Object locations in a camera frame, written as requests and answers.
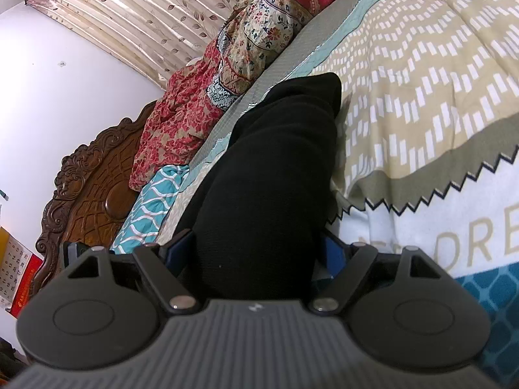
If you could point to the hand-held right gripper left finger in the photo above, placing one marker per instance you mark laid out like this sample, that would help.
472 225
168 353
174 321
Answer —
178 253

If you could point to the wall calendar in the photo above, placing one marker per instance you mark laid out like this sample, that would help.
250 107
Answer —
18 271

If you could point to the beige grey patterned bedspread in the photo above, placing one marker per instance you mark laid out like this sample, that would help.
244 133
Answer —
413 89

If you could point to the beige floral cloth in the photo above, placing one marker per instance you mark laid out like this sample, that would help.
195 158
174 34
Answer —
263 36

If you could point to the black pants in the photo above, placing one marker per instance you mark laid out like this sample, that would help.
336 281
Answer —
267 178

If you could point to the red floral cloth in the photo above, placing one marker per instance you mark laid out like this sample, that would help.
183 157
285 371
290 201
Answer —
174 117

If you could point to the teal white wavy cloth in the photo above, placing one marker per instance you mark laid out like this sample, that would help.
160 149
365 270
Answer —
152 206

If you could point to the teal patterned cloth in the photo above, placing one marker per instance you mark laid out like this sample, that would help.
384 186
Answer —
496 316

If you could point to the beige leaf print curtain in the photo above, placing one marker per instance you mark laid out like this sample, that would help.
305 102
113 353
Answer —
133 12

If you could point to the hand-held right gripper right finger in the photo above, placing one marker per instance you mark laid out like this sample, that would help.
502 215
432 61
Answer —
333 257

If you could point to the carved wooden headboard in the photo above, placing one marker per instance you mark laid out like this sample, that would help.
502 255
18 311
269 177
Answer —
89 194

